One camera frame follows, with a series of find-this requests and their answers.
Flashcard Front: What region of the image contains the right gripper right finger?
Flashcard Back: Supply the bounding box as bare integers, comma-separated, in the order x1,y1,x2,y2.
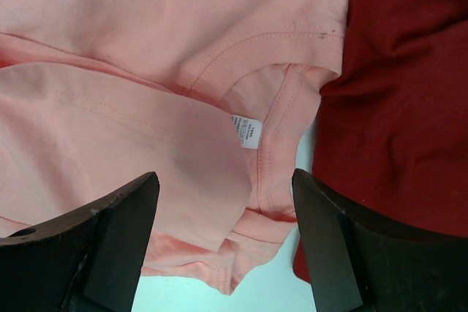
292,169,467,311

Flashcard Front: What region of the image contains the red t shirt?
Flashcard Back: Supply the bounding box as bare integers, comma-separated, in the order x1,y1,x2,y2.
291,0,468,286

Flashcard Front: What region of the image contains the pink t shirt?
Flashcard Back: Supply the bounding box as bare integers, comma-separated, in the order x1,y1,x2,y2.
1,0,348,294

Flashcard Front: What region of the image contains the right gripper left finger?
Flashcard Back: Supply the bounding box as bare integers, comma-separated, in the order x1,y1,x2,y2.
1,172,159,311

